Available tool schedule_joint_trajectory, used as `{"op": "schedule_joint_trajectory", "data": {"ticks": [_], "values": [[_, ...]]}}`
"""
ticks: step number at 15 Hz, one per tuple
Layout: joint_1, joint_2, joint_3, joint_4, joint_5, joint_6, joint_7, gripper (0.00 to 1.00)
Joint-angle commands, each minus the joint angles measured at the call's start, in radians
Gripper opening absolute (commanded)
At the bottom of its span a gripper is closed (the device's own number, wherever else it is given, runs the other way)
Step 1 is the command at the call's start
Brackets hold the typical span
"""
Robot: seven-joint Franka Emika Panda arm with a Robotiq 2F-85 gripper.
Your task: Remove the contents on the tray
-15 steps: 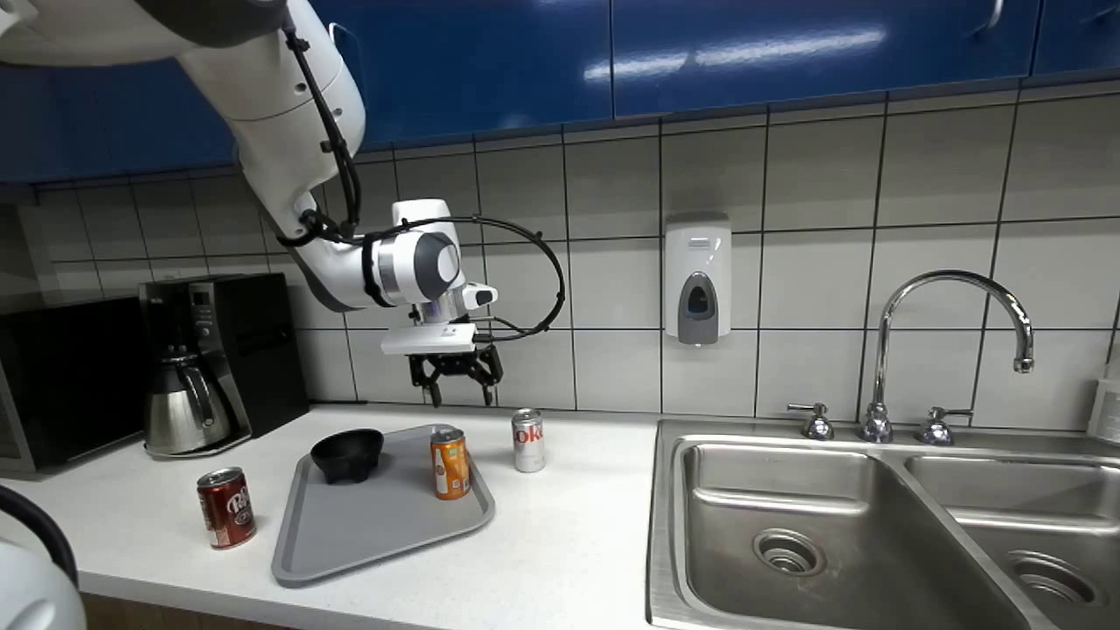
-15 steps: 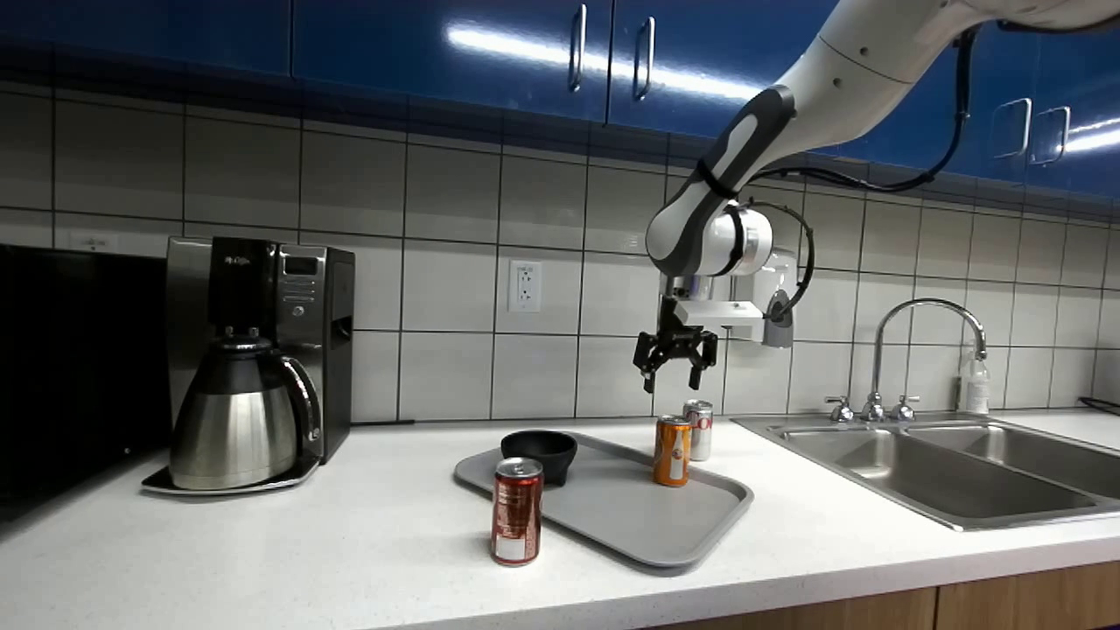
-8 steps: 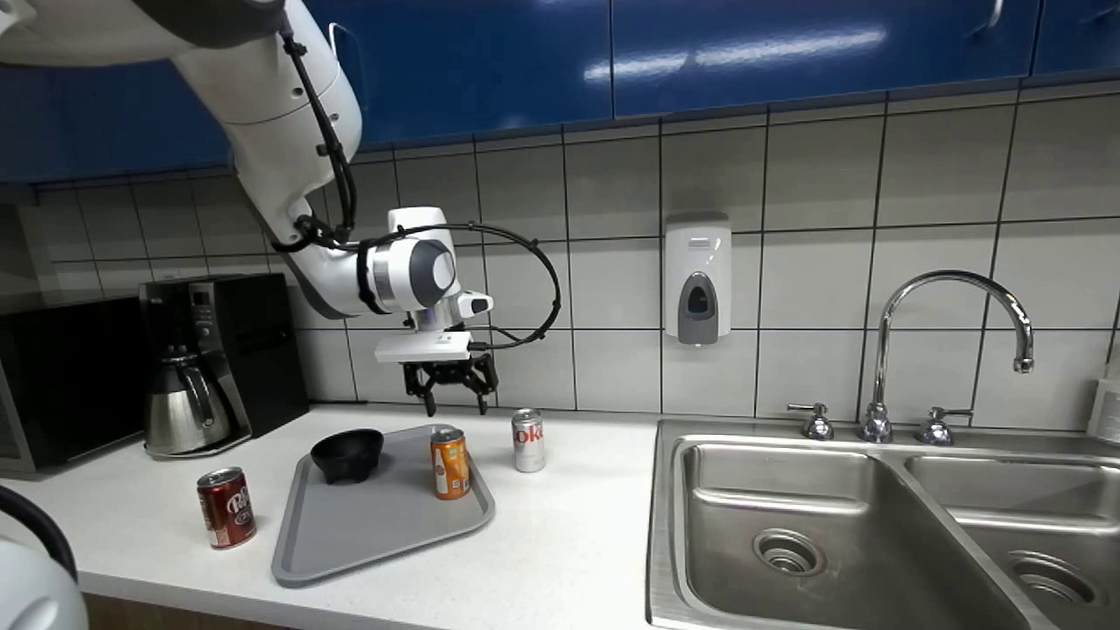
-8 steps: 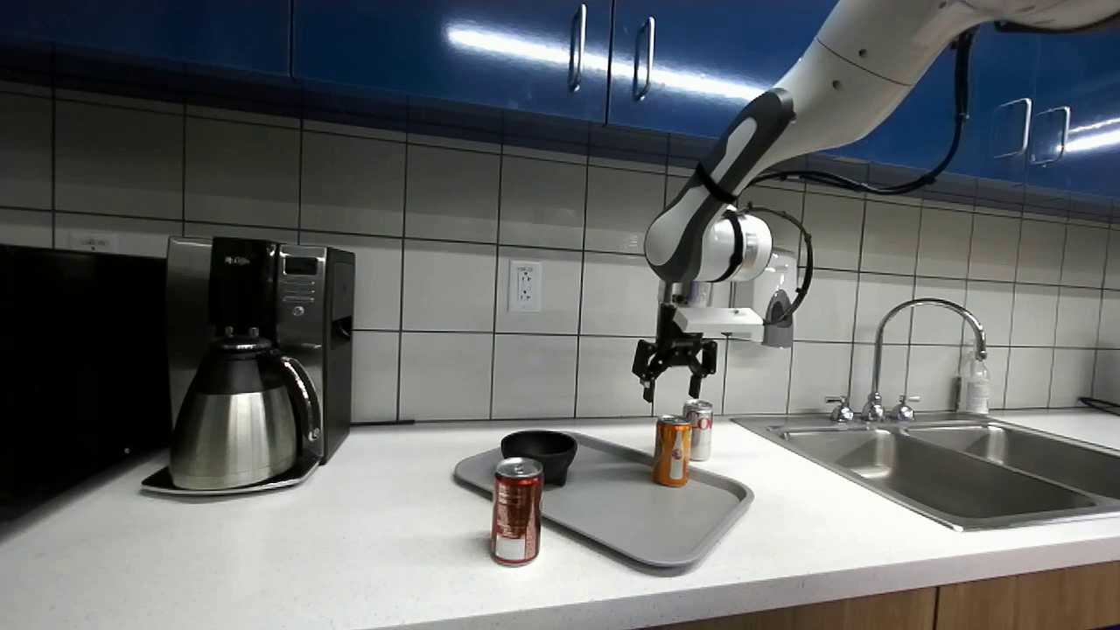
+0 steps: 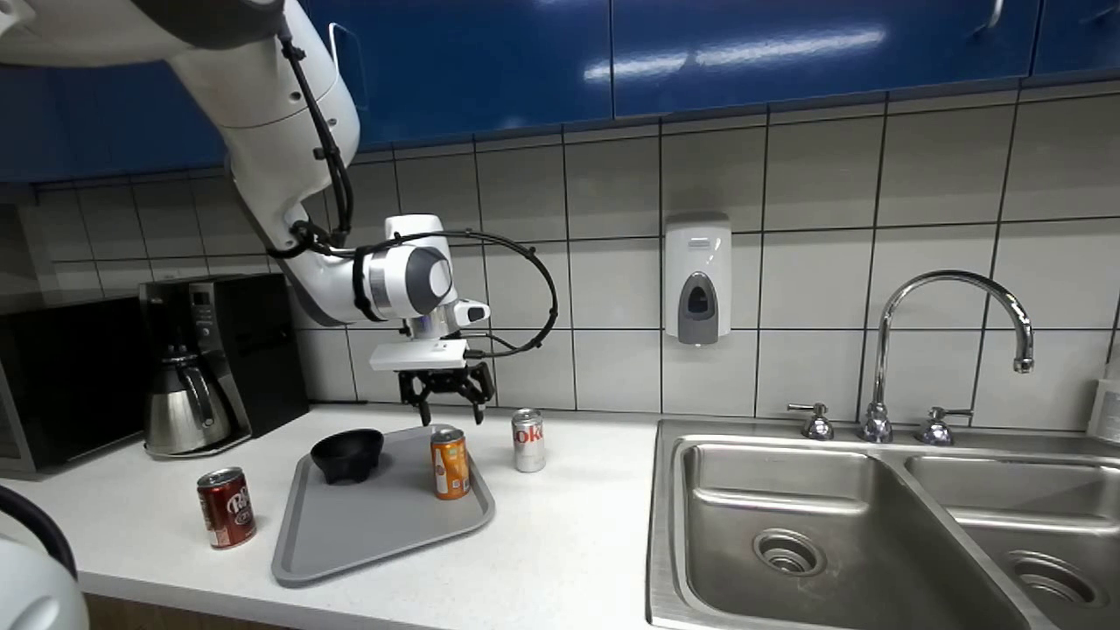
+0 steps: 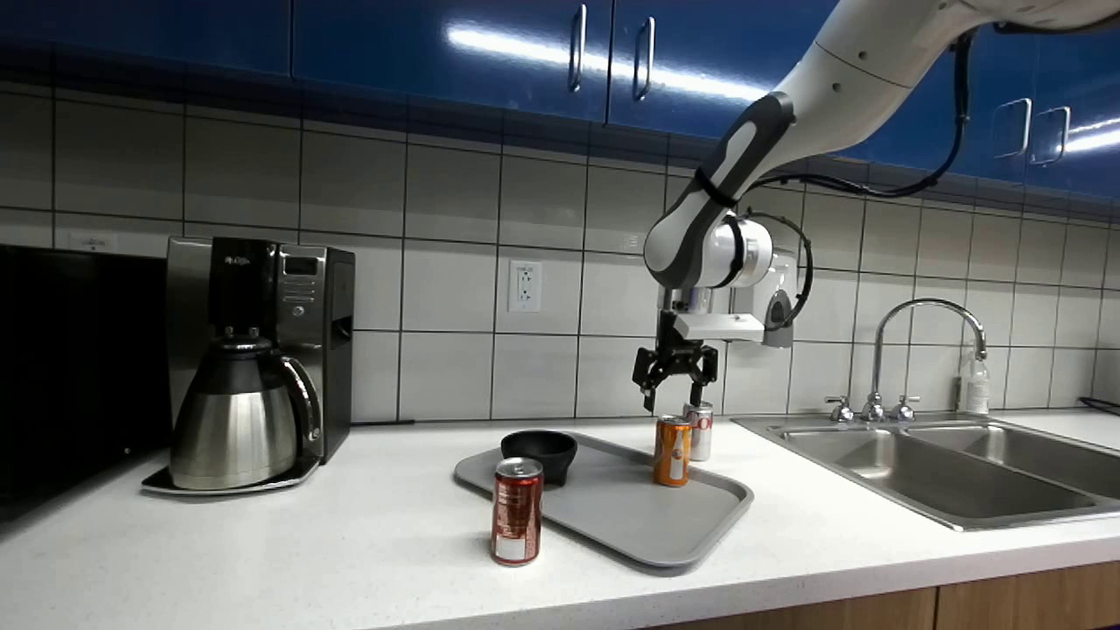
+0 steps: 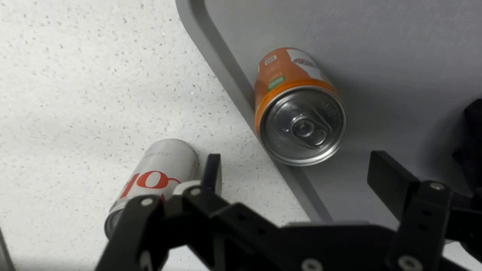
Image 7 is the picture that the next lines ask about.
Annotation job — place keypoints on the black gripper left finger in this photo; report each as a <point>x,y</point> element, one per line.
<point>150,231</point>

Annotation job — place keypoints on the orange soda can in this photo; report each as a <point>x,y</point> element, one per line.
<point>295,106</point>

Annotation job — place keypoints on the grey plastic tray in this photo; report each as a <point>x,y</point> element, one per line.
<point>400,51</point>

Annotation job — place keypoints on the black bowl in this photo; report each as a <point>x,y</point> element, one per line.
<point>471,145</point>

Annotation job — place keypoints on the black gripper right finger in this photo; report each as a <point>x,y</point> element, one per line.
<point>430,221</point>

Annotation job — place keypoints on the silver soda can red print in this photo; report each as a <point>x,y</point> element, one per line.
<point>159,161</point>

